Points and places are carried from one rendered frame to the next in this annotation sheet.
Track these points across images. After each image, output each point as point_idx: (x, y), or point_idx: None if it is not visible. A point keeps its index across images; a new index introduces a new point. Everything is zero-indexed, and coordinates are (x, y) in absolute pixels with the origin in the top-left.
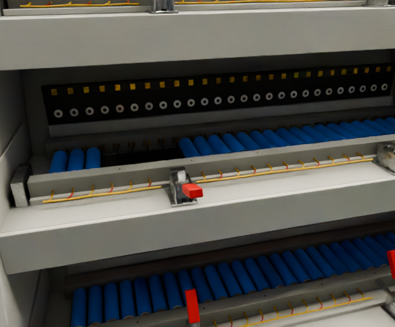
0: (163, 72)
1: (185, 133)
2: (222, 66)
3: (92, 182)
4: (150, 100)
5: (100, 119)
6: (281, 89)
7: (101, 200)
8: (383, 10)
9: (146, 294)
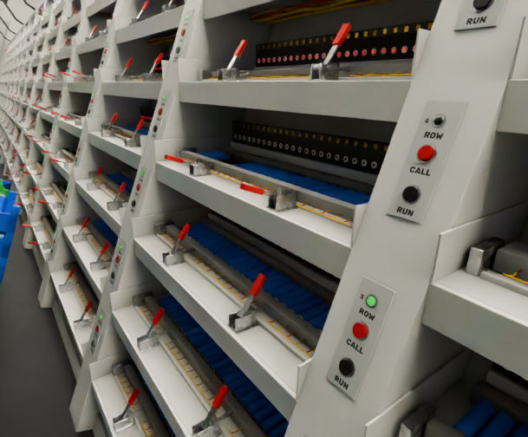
0: (290, 127)
1: (265, 162)
2: (321, 128)
3: (192, 159)
4: (264, 139)
5: (247, 144)
6: (329, 150)
7: (188, 166)
8: (301, 82)
9: (206, 237)
